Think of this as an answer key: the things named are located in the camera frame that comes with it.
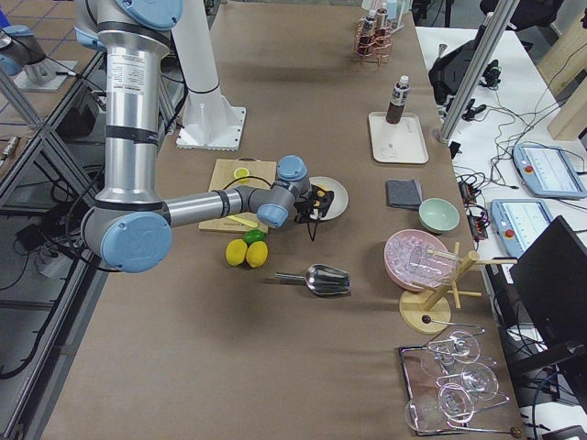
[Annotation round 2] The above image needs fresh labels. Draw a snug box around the glazed yellow donut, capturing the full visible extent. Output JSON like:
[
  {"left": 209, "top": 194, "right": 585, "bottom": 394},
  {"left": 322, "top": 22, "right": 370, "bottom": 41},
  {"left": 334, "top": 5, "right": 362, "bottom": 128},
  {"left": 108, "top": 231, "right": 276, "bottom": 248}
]
[{"left": 313, "top": 185, "right": 334, "bottom": 210}]

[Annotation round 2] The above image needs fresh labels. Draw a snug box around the yellow plastic knife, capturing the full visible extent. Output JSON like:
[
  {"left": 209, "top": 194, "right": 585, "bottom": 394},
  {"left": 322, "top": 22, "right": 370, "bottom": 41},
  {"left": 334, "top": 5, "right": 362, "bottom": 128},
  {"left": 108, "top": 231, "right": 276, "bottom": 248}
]
[{"left": 227, "top": 215, "right": 259, "bottom": 229}]

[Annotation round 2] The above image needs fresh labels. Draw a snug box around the teach pendant near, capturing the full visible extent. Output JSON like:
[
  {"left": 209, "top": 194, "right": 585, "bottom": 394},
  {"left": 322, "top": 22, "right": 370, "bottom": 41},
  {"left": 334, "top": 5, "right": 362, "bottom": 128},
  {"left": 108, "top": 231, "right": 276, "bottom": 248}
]
[{"left": 490, "top": 199, "right": 553, "bottom": 258}]

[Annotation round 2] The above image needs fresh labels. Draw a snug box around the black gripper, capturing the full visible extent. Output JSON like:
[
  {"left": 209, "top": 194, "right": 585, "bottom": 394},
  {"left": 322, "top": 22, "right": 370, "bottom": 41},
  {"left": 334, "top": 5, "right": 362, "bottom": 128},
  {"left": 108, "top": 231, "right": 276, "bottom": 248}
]
[{"left": 293, "top": 184, "right": 335, "bottom": 224}]

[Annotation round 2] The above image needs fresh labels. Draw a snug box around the half lemon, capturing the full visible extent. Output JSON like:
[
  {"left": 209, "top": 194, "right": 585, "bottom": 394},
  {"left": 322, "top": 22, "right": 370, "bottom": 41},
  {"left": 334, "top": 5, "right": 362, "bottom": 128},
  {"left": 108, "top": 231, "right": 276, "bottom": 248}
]
[{"left": 233, "top": 167, "right": 250, "bottom": 181}]

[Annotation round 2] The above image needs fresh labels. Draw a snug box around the wine glass near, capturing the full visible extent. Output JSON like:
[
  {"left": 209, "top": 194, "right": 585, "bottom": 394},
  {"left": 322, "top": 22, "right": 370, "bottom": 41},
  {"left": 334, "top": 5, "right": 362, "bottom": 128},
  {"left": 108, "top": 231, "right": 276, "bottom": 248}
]
[{"left": 437, "top": 383, "right": 510, "bottom": 424}]

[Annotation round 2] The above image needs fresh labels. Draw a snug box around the copper wire bottle rack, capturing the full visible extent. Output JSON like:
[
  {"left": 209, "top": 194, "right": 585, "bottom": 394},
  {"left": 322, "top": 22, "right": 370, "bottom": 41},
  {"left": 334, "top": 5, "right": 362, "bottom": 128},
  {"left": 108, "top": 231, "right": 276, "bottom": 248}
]
[{"left": 353, "top": 10, "right": 393, "bottom": 66}]

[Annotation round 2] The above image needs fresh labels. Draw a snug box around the yellow lemon far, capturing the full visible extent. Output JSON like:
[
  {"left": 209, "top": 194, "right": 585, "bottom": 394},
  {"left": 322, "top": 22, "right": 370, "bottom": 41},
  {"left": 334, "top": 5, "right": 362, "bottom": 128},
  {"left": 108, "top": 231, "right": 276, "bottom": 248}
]
[{"left": 225, "top": 238, "right": 249, "bottom": 266}]

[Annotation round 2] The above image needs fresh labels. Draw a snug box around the tea bottle in rack upper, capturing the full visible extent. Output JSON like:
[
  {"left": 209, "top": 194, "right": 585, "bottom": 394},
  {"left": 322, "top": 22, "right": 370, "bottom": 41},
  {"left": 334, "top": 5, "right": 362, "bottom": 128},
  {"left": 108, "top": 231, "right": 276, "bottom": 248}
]
[{"left": 357, "top": 9, "right": 376, "bottom": 54}]

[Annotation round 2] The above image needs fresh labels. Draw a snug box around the aluminium frame post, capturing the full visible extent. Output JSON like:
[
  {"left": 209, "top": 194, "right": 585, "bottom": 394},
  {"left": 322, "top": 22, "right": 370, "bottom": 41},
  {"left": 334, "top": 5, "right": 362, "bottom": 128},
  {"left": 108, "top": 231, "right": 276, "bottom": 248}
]
[{"left": 438, "top": 0, "right": 519, "bottom": 144}]

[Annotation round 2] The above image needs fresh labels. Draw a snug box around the tea bottle in rack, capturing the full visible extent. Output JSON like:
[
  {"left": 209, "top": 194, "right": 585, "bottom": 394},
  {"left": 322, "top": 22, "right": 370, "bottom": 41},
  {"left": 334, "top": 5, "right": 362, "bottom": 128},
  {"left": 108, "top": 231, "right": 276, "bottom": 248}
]
[
  {"left": 357, "top": 9, "right": 376, "bottom": 54},
  {"left": 374, "top": 0, "right": 389, "bottom": 38}
]

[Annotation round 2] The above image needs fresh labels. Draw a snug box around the white round plate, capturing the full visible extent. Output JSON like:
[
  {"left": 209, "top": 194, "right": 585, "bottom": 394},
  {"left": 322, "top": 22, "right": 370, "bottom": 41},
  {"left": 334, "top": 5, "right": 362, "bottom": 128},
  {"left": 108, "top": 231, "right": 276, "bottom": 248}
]
[{"left": 310, "top": 176, "right": 349, "bottom": 221}]

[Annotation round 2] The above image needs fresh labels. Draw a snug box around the teach pendant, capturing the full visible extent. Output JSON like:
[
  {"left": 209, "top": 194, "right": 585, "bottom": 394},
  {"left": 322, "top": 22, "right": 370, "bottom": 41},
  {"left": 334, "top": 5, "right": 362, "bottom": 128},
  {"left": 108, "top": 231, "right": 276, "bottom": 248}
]
[
  {"left": 512, "top": 143, "right": 586, "bottom": 200},
  {"left": 490, "top": 199, "right": 553, "bottom": 258}
]

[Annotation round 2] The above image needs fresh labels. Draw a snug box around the metal ice scoop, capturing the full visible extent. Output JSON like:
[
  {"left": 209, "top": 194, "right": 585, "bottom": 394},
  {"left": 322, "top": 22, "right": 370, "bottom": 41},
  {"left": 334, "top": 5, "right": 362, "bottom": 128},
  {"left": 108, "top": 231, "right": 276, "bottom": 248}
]
[{"left": 274, "top": 264, "right": 351, "bottom": 297}]

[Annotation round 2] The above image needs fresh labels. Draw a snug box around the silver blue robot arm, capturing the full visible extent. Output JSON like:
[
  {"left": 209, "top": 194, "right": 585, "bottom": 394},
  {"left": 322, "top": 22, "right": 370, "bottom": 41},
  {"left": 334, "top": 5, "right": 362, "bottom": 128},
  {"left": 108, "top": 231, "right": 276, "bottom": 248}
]
[
  {"left": 1, "top": 25, "right": 77, "bottom": 92},
  {"left": 75, "top": 1, "right": 317, "bottom": 273}
]

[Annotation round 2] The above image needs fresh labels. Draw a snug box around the wine glass middle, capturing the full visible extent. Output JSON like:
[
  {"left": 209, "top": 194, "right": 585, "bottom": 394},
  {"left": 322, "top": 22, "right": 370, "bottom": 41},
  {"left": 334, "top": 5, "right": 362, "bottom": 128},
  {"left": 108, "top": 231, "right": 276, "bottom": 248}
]
[{"left": 436, "top": 362, "right": 499, "bottom": 401}]

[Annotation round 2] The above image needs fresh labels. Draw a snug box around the grey folded cloth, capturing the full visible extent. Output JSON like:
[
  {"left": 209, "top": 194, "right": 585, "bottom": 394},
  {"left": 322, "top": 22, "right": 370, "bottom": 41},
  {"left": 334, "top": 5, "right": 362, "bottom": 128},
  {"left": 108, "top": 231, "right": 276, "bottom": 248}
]
[{"left": 385, "top": 179, "right": 422, "bottom": 210}]

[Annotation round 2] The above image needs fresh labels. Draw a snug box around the dark tea bottle on tray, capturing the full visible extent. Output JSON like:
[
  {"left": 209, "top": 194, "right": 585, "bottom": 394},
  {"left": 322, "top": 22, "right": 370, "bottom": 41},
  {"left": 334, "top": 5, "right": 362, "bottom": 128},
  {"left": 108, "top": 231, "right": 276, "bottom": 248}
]
[{"left": 385, "top": 75, "right": 410, "bottom": 125}]

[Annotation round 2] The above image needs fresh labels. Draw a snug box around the yellow lemon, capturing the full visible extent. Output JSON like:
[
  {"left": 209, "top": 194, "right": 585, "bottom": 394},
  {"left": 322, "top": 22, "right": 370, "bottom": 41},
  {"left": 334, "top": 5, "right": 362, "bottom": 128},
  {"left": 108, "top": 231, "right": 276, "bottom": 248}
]
[
  {"left": 246, "top": 241, "right": 269, "bottom": 268},
  {"left": 225, "top": 238, "right": 249, "bottom": 266}
]

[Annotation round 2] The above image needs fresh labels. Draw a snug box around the green lime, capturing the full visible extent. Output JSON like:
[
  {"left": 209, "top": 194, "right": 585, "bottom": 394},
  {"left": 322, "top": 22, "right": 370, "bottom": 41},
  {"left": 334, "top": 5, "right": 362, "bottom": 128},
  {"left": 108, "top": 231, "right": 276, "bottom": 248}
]
[{"left": 243, "top": 229, "right": 266, "bottom": 246}]

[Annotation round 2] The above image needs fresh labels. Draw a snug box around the black equipment case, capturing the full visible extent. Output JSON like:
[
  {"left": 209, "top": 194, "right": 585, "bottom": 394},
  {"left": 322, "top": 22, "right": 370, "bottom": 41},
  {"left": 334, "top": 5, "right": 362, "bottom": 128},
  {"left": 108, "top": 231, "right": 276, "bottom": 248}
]
[{"left": 427, "top": 17, "right": 536, "bottom": 106}]

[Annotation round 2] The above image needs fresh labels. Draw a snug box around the tea bottle in rack lower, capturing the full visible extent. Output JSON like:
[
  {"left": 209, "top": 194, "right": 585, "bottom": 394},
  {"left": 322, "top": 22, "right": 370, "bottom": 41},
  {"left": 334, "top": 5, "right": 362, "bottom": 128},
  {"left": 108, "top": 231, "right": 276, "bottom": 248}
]
[{"left": 374, "top": 0, "right": 389, "bottom": 38}]

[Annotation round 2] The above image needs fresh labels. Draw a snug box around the black monitor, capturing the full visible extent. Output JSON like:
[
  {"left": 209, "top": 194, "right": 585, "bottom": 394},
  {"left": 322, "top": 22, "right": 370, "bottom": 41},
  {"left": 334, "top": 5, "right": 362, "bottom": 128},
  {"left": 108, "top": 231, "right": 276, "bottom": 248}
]
[{"left": 484, "top": 215, "right": 586, "bottom": 407}]

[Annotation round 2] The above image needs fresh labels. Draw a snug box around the wine glass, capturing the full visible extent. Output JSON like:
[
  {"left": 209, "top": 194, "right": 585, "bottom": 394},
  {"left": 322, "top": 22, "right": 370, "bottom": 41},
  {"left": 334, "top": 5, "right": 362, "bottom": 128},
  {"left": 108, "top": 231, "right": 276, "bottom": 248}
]
[
  {"left": 437, "top": 383, "right": 510, "bottom": 424},
  {"left": 436, "top": 362, "right": 499, "bottom": 401},
  {"left": 420, "top": 325, "right": 485, "bottom": 377}
]

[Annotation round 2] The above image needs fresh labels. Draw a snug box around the teach pendant far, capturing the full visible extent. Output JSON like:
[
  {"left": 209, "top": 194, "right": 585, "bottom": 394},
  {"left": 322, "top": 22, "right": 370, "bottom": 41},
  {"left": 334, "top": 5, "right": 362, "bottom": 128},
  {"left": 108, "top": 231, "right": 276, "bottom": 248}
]
[{"left": 512, "top": 143, "right": 586, "bottom": 200}]

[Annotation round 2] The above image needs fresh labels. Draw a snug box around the wooden mug tree stand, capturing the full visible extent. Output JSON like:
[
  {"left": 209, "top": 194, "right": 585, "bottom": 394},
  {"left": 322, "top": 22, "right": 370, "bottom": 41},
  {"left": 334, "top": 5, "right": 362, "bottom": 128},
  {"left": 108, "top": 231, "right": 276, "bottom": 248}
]
[{"left": 399, "top": 250, "right": 518, "bottom": 335}]

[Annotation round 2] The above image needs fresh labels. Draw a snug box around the mirrored glass tray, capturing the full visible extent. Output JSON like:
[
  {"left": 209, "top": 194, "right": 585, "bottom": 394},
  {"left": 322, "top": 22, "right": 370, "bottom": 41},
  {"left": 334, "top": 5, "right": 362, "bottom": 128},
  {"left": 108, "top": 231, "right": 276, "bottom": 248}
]
[{"left": 398, "top": 346, "right": 522, "bottom": 439}]

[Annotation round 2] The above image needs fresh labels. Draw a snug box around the cream rabbit tray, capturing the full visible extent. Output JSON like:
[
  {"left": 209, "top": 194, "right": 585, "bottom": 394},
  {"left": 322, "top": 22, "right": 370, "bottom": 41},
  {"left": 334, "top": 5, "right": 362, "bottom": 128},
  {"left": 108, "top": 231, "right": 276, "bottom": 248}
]
[{"left": 368, "top": 112, "right": 428, "bottom": 165}]

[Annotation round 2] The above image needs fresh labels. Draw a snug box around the yellow lemon near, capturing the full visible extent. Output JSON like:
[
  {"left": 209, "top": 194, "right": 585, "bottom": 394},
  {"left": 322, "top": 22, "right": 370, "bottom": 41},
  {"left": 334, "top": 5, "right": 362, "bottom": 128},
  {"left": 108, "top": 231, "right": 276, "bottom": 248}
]
[{"left": 246, "top": 241, "right": 269, "bottom": 268}]

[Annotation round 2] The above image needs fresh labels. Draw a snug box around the wine glass far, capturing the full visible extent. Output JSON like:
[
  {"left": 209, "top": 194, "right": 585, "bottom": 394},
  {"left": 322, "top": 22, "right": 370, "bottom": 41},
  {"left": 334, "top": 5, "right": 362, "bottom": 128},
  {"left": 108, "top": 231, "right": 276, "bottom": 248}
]
[{"left": 420, "top": 325, "right": 485, "bottom": 377}]

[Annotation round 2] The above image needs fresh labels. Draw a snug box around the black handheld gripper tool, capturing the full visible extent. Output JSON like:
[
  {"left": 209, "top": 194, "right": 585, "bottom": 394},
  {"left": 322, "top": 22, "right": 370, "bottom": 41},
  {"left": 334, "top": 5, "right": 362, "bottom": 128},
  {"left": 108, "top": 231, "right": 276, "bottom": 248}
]
[{"left": 461, "top": 101, "right": 487, "bottom": 121}]

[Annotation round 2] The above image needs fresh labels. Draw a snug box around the pink bowl with ice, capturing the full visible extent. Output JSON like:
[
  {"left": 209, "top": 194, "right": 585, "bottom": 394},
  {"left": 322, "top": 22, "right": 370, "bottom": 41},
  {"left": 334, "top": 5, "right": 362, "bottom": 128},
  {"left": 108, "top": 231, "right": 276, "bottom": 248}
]
[{"left": 383, "top": 229, "right": 457, "bottom": 292}]

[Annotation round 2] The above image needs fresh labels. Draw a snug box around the mint green bowl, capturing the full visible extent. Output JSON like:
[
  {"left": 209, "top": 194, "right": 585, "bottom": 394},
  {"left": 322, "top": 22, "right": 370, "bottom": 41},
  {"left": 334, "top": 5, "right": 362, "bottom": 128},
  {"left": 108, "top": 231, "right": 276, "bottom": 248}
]
[{"left": 418, "top": 198, "right": 460, "bottom": 234}]

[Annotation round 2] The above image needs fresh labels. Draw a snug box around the bamboo cutting board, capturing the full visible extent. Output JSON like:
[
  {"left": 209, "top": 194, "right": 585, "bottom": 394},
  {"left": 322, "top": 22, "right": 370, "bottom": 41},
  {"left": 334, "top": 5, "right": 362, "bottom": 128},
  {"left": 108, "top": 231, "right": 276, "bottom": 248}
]
[{"left": 197, "top": 158, "right": 280, "bottom": 235}]

